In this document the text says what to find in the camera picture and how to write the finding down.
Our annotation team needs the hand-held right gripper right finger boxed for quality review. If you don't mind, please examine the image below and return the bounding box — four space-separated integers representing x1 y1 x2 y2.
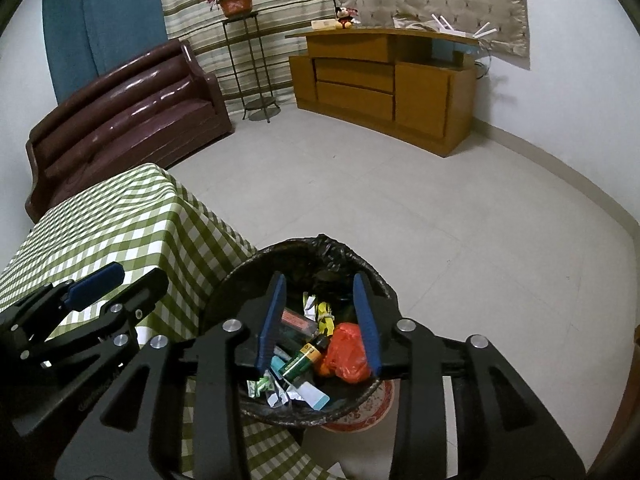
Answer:
352 272 586 480

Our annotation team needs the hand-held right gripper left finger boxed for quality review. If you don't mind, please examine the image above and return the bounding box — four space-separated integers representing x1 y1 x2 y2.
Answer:
54 272 288 480

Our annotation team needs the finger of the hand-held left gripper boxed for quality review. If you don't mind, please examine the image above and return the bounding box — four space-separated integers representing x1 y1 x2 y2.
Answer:
0 261 126 342
34 268 170 362

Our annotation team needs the pink box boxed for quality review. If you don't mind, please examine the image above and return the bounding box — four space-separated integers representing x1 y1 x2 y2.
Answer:
279 309 314 337

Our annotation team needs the orange plastic bag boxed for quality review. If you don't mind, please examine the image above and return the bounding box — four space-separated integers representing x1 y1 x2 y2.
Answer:
317 322 374 384

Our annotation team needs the yellow packet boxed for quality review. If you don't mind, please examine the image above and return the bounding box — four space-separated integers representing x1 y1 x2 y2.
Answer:
314 299 336 337

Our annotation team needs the green carton box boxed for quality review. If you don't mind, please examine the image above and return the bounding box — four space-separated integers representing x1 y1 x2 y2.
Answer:
279 344 324 379

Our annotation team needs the black lined trash bin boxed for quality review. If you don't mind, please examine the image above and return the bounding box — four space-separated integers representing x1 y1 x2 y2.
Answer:
200 233 401 429

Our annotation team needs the white paper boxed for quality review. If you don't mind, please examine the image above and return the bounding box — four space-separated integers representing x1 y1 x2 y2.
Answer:
266 384 301 407

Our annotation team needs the white teal toothpaste box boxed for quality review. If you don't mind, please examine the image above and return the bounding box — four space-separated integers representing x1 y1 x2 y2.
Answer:
294 379 331 409

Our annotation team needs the green checked tablecloth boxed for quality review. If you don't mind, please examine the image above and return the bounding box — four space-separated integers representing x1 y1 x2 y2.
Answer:
0 162 347 480

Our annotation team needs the patterned round plate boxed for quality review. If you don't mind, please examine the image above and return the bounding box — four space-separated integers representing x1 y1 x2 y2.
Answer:
319 379 396 434

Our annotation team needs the brown leather sofa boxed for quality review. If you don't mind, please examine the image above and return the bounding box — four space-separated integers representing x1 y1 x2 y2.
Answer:
25 39 235 225

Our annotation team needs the black metal plant stand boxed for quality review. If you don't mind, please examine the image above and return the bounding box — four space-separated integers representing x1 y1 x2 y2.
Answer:
221 10 281 124

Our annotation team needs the wooden cabinet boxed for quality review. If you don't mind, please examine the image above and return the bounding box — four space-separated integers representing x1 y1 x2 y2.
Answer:
285 25 482 159

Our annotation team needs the blue curtain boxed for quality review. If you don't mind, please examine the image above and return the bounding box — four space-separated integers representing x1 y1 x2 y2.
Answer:
41 0 169 107

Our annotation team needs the clear plastic bag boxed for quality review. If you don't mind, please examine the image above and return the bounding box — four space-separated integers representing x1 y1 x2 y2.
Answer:
392 13 431 31

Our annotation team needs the white router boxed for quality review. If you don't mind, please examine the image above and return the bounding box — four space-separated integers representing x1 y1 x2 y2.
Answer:
430 13 494 41

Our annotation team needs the mouse plush toy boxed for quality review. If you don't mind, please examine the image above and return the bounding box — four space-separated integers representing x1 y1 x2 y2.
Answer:
333 6 360 30

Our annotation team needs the router cable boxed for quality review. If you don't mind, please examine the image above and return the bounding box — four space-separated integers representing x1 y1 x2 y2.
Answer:
472 42 496 82

